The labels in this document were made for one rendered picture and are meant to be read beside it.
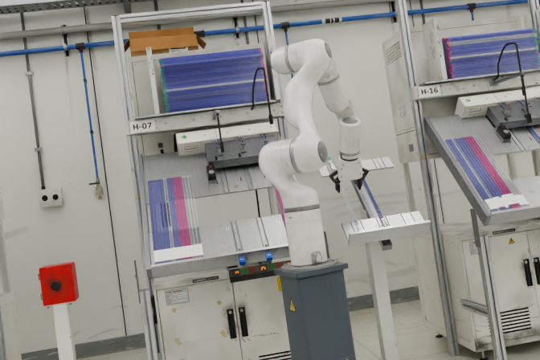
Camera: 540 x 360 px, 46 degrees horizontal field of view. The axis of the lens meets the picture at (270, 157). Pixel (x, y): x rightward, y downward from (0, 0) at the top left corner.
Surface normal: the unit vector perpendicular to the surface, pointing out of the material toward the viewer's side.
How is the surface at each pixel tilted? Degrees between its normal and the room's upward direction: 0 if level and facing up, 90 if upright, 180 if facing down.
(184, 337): 90
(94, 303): 90
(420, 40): 90
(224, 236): 44
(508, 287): 90
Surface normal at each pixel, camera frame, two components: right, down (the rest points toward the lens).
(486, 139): 0.00, -0.75
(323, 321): 0.37, -0.10
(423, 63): 0.15, -0.07
